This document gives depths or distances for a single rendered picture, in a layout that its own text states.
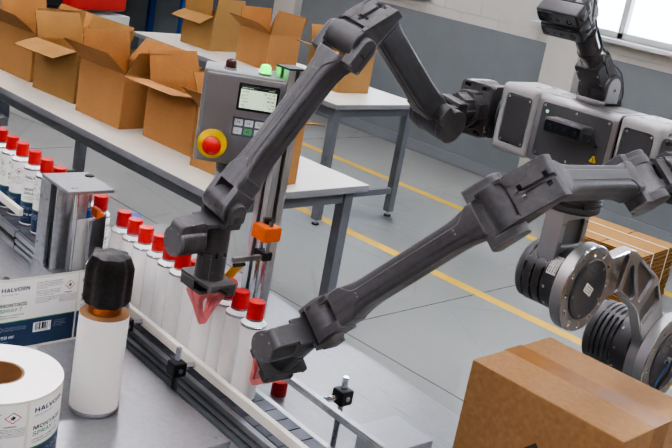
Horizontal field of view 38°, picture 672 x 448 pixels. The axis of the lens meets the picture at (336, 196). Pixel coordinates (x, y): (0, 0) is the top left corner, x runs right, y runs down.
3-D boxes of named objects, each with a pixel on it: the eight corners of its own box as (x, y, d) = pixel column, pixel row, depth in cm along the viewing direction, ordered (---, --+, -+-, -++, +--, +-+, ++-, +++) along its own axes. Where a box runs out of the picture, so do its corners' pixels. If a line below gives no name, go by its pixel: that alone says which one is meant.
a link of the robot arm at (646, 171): (682, 182, 181) (667, 158, 182) (656, 185, 174) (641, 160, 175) (643, 207, 186) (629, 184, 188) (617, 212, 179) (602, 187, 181)
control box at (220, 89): (194, 148, 207) (206, 60, 202) (273, 160, 209) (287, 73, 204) (191, 159, 197) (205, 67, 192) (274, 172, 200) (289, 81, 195)
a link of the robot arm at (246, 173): (381, 49, 181) (344, 27, 187) (368, 34, 176) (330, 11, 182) (240, 233, 180) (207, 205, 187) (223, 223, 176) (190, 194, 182)
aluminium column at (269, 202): (228, 362, 215) (276, 63, 197) (244, 359, 218) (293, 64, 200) (239, 371, 212) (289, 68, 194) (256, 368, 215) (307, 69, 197)
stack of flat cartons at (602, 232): (531, 269, 596) (543, 221, 588) (571, 257, 636) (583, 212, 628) (629, 308, 557) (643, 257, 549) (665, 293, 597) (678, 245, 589)
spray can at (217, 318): (198, 368, 199) (212, 275, 193) (221, 366, 202) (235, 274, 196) (208, 380, 195) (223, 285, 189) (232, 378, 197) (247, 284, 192)
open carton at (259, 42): (220, 58, 670) (228, 3, 660) (268, 60, 699) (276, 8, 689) (254, 70, 643) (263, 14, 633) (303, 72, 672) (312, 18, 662)
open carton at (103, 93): (52, 108, 438) (61, 25, 428) (135, 107, 472) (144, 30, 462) (109, 134, 411) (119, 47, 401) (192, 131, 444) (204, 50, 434)
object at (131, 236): (109, 299, 224) (120, 215, 218) (129, 297, 227) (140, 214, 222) (120, 308, 220) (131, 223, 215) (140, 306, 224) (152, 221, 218)
